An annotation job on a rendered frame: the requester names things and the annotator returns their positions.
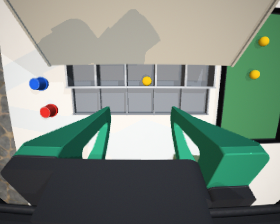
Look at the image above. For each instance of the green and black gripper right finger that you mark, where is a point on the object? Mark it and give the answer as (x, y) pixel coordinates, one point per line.
(226, 158)

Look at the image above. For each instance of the yellow ball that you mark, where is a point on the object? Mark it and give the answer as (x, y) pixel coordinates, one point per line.
(146, 81)
(254, 74)
(263, 41)

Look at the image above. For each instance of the red plug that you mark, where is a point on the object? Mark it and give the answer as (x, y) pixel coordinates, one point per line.
(49, 110)

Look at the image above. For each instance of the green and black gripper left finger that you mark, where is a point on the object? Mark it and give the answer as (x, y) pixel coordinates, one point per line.
(70, 140)

